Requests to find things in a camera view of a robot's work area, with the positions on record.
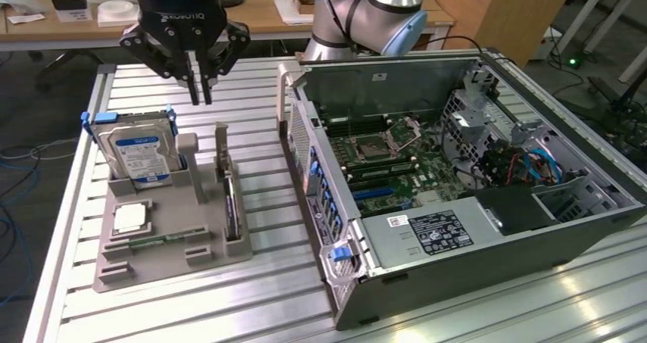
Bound silver CPU chip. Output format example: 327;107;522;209
112;204;152;235

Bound blue expansion slot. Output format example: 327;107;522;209
352;187;396;203

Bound white tape roll on block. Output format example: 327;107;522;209
96;0;137;29

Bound blue wire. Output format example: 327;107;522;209
524;148;566;187

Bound grey parts rack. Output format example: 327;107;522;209
92;121;255;293

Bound metal socket cover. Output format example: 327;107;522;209
385;117;421;144

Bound black equipment on floor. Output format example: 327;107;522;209
586;75;647;151

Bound black RAM slot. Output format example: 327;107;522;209
345;161;411;174
328;122;385;136
328;114;384;127
348;167;415;182

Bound blue floor cables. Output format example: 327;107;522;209
0;136;77;307

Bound red wire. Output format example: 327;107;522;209
508;151;532;187

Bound green motherboard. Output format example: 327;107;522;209
323;111;479;218

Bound wooden desk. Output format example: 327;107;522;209
0;0;457;51

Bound metal disk bay cage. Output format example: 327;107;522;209
437;88;512;163

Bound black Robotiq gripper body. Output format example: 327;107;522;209
132;0;228;56

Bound black and white label box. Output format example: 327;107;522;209
49;0;95;23

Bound grey power supply unit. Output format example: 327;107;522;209
360;196;503;269

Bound GPU card with metal bracket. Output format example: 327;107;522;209
212;121;240;245

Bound open grey PC case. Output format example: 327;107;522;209
275;46;647;332

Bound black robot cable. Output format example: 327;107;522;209
315;0;511;62

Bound stack of white papers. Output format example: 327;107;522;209
272;0;317;27

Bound hard disk in blue carrier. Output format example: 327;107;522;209
80;106;191;189

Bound wooden cabinet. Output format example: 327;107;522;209
417;0;580;68

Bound white table frame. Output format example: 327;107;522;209
548;0;647;83

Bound CPU socket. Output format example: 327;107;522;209
352;130;405;163

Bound green RAM stick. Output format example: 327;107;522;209
128;234;185;251

